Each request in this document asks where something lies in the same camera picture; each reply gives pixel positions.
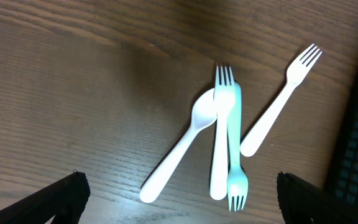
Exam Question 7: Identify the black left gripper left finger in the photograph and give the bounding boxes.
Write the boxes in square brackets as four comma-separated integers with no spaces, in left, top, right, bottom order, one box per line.
[0,172,90,224]

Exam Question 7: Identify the white plastic fork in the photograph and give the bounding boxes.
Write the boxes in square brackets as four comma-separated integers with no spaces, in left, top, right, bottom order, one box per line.
[209,64,235,200]
[241,44,323,157]

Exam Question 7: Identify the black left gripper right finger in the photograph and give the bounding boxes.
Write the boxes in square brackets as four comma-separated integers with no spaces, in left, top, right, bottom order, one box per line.
[277,172,358,224]

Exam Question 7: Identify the white plastic spoon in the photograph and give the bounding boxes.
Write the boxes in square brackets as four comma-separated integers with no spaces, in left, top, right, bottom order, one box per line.
[139,88,217,203]

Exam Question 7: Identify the mint green plastic fork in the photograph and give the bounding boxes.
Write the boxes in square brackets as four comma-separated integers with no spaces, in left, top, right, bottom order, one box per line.
[227,82,249,212]

